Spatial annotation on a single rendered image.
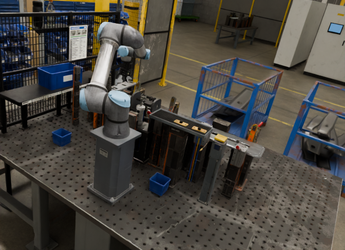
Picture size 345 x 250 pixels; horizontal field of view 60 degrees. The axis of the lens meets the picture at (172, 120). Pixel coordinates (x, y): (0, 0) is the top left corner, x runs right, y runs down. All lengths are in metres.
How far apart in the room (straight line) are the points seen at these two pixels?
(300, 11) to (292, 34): 0.66
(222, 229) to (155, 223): 0.38
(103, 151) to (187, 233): 0.64
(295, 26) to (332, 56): 1.31
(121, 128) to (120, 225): 0.52
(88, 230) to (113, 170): 0.48
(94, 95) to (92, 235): 0.88
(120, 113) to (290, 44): 8.47
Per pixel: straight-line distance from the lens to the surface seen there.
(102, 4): 2.98
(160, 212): 1.81
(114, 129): 1.62
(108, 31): 1.77
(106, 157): 1.69
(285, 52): 9.80
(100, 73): 1.67
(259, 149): 2.08
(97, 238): 2.00
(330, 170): 4.12
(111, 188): 1.79
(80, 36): 2.76
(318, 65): 9.73
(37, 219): 2.34
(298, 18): 9.70
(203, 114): 4.52
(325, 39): 9.64
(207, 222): 1.83
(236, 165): 1.92
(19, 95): 2.32
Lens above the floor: 1.92
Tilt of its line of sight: 25 degrees down
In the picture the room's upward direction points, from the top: 10 degrees clockwise
